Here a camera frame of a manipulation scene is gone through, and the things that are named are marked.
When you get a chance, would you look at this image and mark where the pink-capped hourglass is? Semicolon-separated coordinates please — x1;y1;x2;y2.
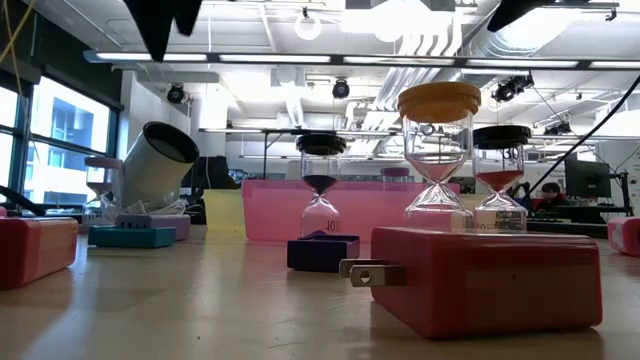
82;156;124;227

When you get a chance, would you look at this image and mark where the black-capped red sand hourglass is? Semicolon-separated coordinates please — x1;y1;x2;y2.
472;124;532;235

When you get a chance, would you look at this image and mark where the lavender charger block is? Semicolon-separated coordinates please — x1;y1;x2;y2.
115;213;192;241

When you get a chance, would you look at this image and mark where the mauve-capped hourglass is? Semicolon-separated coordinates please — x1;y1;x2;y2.
380;167;411;191

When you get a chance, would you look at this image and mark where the teal charger block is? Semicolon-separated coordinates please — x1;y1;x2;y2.
87;225;178;249

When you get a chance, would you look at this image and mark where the pink plastic bin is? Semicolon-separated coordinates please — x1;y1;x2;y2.
242;179;461;244

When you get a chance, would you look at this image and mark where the pink wall charger white label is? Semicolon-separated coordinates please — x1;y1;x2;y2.
607;216;640;257

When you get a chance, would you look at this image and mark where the overhead rig light bar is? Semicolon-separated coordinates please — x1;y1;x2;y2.
83;49;640;71

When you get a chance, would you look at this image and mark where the yellow-capped hourglass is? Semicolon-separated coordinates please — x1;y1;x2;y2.
397;81;482;235

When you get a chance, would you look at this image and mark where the white cylindrical spotlight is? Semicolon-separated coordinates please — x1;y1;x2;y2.
119;121;200;211

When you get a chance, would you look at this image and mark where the dark background screen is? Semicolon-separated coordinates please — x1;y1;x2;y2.
192;156;237;190

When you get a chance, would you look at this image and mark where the large window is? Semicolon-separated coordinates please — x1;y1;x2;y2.
0;74;121;209

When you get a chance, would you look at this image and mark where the person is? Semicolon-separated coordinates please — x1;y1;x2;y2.
532;182;570;211

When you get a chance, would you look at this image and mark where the black background monitor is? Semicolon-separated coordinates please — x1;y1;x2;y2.
564;158;612;199

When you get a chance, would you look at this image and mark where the black-capped blue sand hourglass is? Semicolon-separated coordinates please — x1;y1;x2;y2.
295;132;347;240

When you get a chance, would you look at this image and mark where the yellow translucent bin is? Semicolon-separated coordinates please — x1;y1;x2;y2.
203;188;246;232

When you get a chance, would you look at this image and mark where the cream translucent bin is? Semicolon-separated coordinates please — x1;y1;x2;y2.
458;193;500;234

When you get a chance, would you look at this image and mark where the black monitor stand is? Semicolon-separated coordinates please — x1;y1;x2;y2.
608;171;634;216

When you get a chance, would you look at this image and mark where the black angled strut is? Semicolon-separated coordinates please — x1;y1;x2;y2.
0;184;42;217

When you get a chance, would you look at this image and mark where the black background desk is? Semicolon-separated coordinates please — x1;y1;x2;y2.
528;204;640;239

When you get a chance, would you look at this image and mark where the blue digital timer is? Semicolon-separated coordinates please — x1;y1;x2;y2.
286;232;361;274

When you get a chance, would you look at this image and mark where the silver ceiling ventilation duct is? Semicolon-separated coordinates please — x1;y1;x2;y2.
372;0;576;111

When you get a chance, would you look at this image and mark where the black ceiling camera cluster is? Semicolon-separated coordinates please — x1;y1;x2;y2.
492;73;535;104

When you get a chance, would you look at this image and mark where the black background rig frame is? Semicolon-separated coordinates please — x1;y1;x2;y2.
198;127;401;180

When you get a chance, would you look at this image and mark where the white ring ceiling lamp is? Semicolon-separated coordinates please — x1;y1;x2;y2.
293;12;322;41

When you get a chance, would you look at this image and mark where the yellow hanging cable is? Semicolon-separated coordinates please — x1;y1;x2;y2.
0;0;36;101

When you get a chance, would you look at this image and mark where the black hanging cable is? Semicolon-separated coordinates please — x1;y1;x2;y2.
527;74;640;199

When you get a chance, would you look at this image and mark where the white coiled cable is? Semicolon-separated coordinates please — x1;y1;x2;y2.
117;198;187;217

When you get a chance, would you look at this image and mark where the large red wall charger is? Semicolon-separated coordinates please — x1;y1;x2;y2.
339;227;604;341

